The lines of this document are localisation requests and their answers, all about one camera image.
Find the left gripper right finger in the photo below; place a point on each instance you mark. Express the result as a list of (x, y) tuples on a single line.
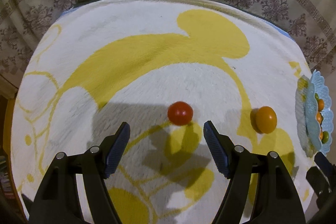
[(276, 199)]

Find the small orange tomato in basket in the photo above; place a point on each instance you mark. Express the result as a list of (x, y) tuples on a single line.
[(319, 117)]

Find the small red cherry tomato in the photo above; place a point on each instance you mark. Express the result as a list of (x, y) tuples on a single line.
[(180, 113)]

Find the orange green tomato in basket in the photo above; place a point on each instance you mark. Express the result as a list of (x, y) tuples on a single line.
[(320, 102)]

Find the green cherry tomato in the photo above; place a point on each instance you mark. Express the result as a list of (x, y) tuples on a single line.
[(325, 137)]

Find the white yellow patterned towel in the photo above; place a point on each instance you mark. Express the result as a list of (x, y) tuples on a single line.
[(118, 61)]

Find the blue plastic lattice basket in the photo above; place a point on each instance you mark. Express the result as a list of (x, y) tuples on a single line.
[(306, 109)]

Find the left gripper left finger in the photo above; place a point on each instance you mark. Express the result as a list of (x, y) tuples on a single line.
[(57, 198)]

